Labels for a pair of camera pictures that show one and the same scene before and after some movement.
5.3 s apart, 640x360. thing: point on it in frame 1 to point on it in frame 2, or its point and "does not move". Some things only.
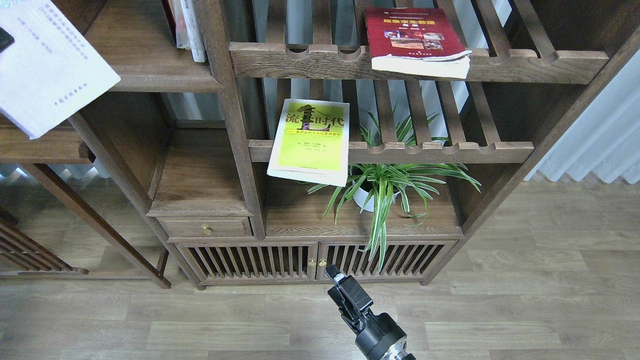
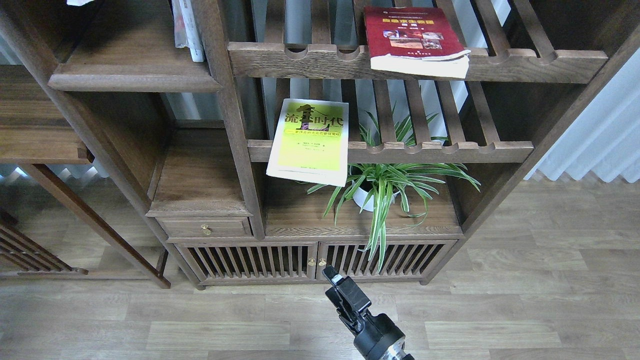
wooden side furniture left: (22, 256) does not move
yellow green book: (311, 142) does not move
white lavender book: (51, 70) to (77, 2)
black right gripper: (376, 333) does not move
